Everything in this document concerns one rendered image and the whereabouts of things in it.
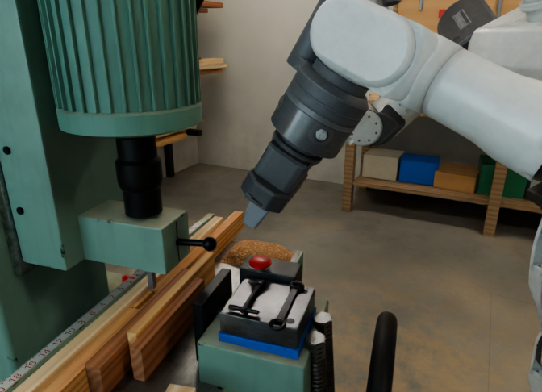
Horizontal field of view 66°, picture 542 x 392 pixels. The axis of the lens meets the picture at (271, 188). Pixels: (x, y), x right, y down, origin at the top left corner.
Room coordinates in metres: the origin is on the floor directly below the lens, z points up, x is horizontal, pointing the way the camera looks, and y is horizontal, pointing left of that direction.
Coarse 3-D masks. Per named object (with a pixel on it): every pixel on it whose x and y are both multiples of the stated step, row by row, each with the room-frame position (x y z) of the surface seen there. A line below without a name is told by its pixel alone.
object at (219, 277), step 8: (224, 272) 0.51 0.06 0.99; (216, 280) 0.49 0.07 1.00; (224, 280) 0.49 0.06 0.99; (208, 288) 0.47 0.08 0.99; (216, 288) 0.47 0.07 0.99; (224, 288) 0.49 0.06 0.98; (200, 296) 0.45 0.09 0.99; (208, 296) 0.45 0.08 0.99; (216, 296) 0.47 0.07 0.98; (224, 296) 0.49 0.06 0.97; (192, 304) 0.44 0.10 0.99; (200, 304) 0.43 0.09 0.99; (208, 304) 0.45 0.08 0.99; (216, 304) 0.47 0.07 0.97; (224, 304) 0.49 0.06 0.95; (200, 312) 0.43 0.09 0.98; (208, 312) 0.45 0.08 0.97; (216, 312) 0.47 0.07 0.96; (200, 320) 0.43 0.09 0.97; (208, 320) 0.44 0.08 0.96; (200, 328) 0.43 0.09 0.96; (200, 336) 0.43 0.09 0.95
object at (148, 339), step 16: (192, 288) 0.54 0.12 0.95; (176, 304) 0.50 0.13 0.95; (160, 320) 0.46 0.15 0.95; (176, 320) 0.48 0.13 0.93; (192, 320) 0.52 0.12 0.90; (144, 336) 0.43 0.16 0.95; (160, 336) 0.44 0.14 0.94; (176, 336) 0.48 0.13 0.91; (144, 352) 0.41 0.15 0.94; (160, 352) 0.44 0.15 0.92; (144, 368) 0.41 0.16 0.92
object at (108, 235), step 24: (96, 216) 0.53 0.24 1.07; (120, 216) 0.53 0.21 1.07; (168, 216) 0.53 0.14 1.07; (96, 240) 0.53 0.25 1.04; (120, 240) 0.51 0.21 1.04; (144, 240) 0.50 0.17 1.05; (168, 240) 0.50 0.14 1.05; (120, 264) 0.51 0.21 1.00; (144, 264) 0.50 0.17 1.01; (168, 264) 0.50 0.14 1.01
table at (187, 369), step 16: (224, 256) 0.72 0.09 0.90; (192, 336) 0.49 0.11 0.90; (176, 352) 0.46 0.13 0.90; (192, 352) 0.46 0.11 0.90; (160, 368) 0.43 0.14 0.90; (176, 368) 0.43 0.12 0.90; (192, 368) 0.43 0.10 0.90; (128, 384) 0.40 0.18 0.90; (144, 384) 0.40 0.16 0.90; (160, 384) 0.40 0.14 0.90; (176, 384) 0.40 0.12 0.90; (192, 384) 0.40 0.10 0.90; (208, 384) 0.40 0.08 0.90
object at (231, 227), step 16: (224, 224) 0.79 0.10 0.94; (240, 224) 0.84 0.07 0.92; (224, 240) 0.76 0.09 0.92; (192, 256) 0.65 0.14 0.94; (176, 272) 0.60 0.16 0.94; (128, 320) 0.47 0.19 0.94; (112, 336) 0.44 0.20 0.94; (80, 368) 0.39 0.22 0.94; (64, 384) 0.36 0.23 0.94; (80, 384) 0.38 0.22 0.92
